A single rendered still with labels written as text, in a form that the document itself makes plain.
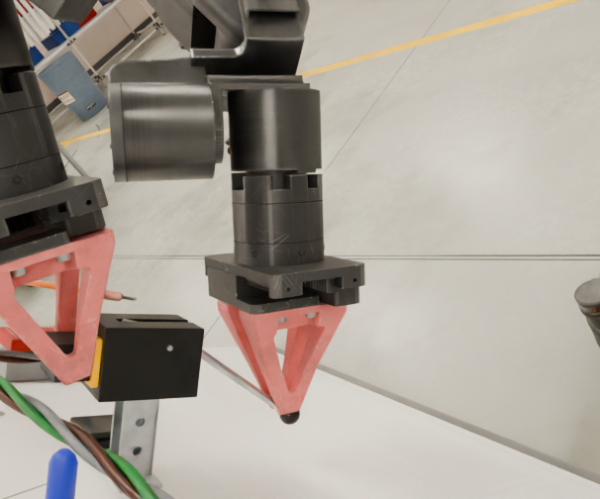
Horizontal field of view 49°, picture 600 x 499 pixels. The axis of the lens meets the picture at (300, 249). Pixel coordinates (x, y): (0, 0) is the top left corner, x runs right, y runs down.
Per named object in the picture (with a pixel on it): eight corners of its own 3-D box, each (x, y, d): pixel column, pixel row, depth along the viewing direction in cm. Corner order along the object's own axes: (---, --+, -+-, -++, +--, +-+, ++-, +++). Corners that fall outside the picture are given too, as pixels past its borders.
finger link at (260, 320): (257, 437, 39) (251, 280, 37) (211, 401, 45) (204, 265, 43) (352, 412, 42) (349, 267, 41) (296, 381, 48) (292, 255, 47)
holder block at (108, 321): (197, 397, 37) (205, 328, 37) (98, 403, 34) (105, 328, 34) (170, 377, 40) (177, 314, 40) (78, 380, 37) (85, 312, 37)
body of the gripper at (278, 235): (272, 309, 36) (267, 172, 35) (202, 282, 44) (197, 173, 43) (368, 293, 39) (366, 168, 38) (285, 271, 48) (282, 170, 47)
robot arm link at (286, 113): (331, 68, 38) (305, 81, 43) (212, 67, 36) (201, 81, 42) (334, 187, 39) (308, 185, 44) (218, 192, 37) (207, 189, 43)
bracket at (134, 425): (162, 488, 36) (171, 400, 36) (120, 494, 35) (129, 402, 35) (137, 457, 40) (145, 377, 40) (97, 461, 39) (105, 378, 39)
